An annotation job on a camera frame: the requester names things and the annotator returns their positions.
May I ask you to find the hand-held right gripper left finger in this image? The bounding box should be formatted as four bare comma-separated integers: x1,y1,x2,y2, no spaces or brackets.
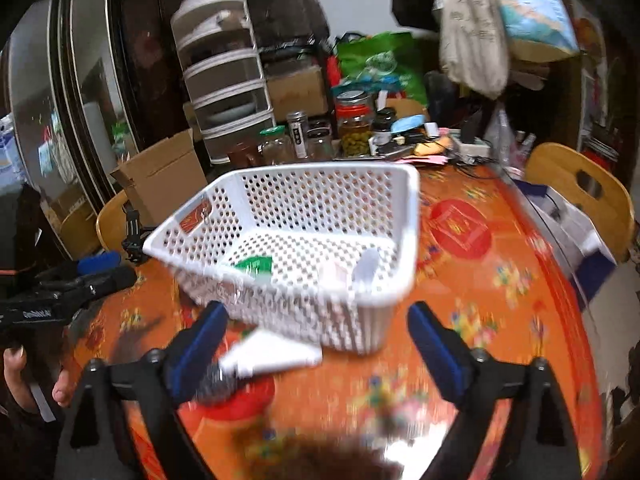
52,301,229,480

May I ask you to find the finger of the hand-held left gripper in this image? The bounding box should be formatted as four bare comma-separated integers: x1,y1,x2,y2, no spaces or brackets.
37,252,123,282
70,266,138,311

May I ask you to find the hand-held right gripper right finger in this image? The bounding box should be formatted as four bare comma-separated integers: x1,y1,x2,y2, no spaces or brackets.
406,302,583,480

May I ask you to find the white tube with black cap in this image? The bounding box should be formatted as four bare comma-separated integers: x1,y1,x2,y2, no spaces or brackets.
196,329,324,407

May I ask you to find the white perforated plastic basket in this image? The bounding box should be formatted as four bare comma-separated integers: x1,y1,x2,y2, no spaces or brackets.
142,162,422,356

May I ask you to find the person's left hand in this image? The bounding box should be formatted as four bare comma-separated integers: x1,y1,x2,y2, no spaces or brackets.
2,346,74,414

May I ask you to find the orange printed tablecloth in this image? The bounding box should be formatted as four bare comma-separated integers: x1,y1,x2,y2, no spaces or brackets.
62,157,608,480

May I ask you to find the green and white packet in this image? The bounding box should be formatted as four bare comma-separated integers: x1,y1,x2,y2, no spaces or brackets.
234,255,274,287

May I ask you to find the white plastic pouch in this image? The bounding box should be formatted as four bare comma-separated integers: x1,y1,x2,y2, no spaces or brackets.
351,248,382,294

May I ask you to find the open cardboard box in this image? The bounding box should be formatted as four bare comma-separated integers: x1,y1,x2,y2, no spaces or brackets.
110,128,209,227

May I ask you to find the white and pink packet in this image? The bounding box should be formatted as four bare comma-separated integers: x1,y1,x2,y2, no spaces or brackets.
319,260,352,292

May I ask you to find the dark brown fuzzy object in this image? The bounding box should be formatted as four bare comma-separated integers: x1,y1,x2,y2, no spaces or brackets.
234,429,403,480

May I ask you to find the dark mirrored wardrobe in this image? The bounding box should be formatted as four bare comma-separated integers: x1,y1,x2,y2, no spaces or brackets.
0,0,193,263

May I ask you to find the blue and white box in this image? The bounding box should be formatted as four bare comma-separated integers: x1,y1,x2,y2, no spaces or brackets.
514,179,619,312

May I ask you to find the white power strip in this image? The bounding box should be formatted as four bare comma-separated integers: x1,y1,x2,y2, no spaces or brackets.
451,139,492,159

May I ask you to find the glass jar with green lid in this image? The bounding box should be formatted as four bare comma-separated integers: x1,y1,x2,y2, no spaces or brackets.
258,126,294,166

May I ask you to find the white plastic drawer unit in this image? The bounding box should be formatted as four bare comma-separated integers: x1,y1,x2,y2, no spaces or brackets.
170,0,277,164

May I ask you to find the blue face mask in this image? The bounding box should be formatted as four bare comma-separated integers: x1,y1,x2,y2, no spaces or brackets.
389,114,427,134

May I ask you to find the dark jar with black lid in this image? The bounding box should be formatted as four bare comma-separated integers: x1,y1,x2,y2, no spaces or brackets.
372,108,399,147

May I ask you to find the jar of green pickles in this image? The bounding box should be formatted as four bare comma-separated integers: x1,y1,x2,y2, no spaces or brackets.
333,91,375,157

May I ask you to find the empty glass jar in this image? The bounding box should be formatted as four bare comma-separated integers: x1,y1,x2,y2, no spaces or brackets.
305,127,335,161

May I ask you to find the tall metal can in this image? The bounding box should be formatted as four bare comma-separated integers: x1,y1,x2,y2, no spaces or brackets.
286,111,309,161

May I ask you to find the brown cardboard box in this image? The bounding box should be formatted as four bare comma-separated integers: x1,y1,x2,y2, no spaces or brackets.
264,62,329,122

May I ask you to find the green shopping bag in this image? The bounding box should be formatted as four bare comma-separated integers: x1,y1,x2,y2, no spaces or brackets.
335,31,429,107

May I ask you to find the black storage box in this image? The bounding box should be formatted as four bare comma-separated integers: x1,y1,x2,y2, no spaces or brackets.
244,0,331,62

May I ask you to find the beige canvas tote bag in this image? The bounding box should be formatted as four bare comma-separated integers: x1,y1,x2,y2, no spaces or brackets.
433,0,511,100

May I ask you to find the blue and white printed bag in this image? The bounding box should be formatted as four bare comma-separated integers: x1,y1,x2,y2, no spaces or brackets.
481,0,581,62

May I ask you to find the wooden chair with handle hole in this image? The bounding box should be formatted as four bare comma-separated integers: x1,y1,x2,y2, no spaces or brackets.
522,142,633,262

